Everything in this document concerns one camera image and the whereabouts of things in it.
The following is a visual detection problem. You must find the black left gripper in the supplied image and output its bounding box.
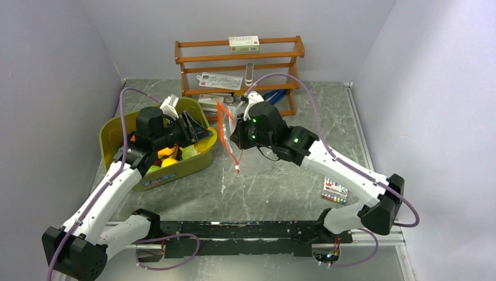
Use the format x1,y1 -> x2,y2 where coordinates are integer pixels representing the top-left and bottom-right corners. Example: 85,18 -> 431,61
153,111 -> 212,150

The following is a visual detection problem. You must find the clear zip top bag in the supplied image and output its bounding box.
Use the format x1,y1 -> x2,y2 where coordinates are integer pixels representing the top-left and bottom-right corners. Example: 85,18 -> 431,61
216,101 -> 243,173

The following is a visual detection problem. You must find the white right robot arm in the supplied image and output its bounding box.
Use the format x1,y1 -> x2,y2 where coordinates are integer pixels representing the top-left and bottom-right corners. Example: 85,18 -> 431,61
228,102 -> 405,242

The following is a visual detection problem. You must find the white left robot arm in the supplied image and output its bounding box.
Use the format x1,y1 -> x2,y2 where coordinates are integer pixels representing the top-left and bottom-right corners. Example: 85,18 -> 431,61
42,106 -> 213,280

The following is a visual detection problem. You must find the blue stapler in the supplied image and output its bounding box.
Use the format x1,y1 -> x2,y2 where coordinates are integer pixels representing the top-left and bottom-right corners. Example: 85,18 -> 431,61
262,89 -> 287,105

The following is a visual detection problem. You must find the orange bell pepper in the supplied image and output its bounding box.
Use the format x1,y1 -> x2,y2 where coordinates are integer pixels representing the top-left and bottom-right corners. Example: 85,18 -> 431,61
157,146 -> 179,159

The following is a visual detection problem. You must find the yellow lemon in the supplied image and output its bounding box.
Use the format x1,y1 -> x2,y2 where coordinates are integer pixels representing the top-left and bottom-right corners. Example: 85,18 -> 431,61
161,158 -> 178,168

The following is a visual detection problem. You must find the olive green plastic bin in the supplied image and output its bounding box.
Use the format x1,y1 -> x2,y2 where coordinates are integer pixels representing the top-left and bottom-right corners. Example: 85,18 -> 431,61
99,97 -> 213,191

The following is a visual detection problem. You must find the green lime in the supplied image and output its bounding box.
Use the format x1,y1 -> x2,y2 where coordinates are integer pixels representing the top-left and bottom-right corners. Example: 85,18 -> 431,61
146,165 -> 161,174

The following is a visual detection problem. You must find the green cabbage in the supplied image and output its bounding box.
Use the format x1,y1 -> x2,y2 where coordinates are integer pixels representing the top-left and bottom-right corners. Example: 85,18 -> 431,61
180,145 -> 201,160

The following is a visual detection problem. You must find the white flat packet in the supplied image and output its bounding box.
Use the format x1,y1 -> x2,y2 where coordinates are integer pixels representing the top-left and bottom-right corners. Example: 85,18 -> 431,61
196,72 -> 243,90

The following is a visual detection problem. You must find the white green box lower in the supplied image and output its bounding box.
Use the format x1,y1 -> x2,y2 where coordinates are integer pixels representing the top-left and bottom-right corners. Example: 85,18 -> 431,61
198,94 -> 225,111

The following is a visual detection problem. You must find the white grey small device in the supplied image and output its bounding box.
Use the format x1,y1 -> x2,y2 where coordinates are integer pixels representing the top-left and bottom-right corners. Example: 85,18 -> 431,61
244,63 -> 254,87

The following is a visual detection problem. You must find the orange wooden shelf rack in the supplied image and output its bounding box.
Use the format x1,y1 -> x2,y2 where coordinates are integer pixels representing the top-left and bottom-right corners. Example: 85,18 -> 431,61
174,36 -> 305,116

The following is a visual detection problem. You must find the white green box on shelf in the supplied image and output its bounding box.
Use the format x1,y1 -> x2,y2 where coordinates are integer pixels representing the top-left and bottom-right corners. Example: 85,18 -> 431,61
228,36 -> 260,53

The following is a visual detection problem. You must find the colourful marker set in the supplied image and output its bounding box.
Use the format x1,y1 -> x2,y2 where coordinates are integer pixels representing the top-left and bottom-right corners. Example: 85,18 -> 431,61
321,177 -> 348,205

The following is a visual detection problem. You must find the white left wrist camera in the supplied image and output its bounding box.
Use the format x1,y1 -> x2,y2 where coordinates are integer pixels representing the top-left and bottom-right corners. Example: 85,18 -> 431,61
160,94 -> 179,120

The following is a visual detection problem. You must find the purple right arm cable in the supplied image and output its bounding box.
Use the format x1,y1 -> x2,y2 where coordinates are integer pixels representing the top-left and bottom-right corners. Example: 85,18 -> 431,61
243,73 -> 421,228

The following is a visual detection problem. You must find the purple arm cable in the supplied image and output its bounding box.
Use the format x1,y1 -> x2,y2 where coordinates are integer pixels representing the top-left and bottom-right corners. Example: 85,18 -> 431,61
243,73 -> 421,228
46,87 -> 164,281

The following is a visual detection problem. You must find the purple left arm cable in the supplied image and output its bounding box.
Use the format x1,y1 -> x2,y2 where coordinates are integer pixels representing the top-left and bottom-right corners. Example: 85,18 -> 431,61
46,87 -> 164,281

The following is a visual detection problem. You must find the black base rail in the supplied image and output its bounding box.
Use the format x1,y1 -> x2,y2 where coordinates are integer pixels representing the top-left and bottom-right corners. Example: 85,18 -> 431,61
144,220 -> 353,259

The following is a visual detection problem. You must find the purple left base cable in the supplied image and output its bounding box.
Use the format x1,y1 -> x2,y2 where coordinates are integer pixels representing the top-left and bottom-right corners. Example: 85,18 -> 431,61
135,232 -> 201,272

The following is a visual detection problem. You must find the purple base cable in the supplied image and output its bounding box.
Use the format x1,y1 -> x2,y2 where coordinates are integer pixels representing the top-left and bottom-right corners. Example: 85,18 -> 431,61
135,232 -> 201,272
315,228 -> 380,269

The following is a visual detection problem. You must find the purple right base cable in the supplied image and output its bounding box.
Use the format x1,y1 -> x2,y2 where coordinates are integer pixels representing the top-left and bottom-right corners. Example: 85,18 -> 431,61
315,228 -> 380,269

